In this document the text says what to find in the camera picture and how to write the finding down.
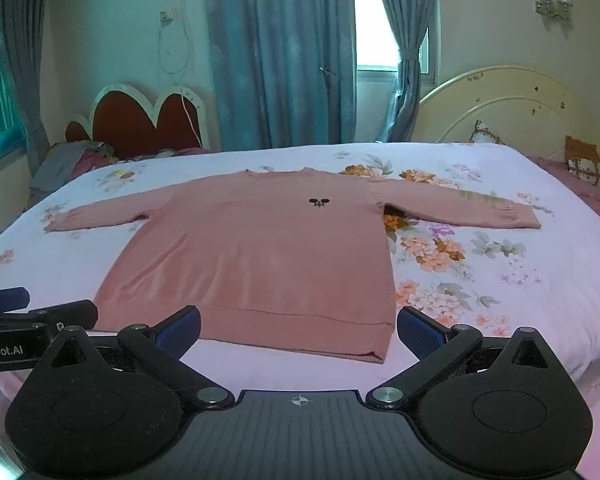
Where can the pink ruffled bed cover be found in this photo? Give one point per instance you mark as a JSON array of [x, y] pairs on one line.
[[580, 195]]

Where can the orange patterned pillow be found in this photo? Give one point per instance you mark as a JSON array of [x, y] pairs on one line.
[[584, 160]]

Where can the pile of clothes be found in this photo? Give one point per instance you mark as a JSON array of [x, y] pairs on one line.
[[67, 165]]

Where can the bed with floral sheet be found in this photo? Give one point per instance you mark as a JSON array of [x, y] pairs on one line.
[[480, 285]]

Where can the grey curtain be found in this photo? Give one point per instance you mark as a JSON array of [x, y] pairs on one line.
[[20, 60]]

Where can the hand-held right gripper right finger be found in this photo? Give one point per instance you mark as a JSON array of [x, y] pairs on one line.
[[420, 332]]

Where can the tied blue curtain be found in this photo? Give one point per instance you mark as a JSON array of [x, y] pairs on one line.
[[405, 10]]

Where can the black curtain clip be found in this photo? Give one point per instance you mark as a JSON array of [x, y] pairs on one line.
[[326, 70]]

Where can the crystal wall lamp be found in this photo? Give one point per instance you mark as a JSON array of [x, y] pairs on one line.
[[554, 2]]

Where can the patterned white pillow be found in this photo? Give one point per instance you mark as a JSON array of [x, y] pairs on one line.
[[486, 134]]

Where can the red heart-shaped headboard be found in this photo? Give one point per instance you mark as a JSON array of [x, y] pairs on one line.
[[130, 125]]

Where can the cream round headboard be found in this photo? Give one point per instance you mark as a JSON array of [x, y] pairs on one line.
[[510, 110]]

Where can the bright window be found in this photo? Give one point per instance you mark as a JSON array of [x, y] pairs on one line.
[[375, 20]]

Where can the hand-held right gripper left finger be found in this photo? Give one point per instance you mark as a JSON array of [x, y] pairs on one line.
[[180, 332]]

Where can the pink sweater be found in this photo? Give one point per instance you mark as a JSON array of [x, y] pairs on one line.
[[260, 260]]

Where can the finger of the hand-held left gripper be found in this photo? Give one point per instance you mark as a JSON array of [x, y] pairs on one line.
[[5, 299], [75, 314]]

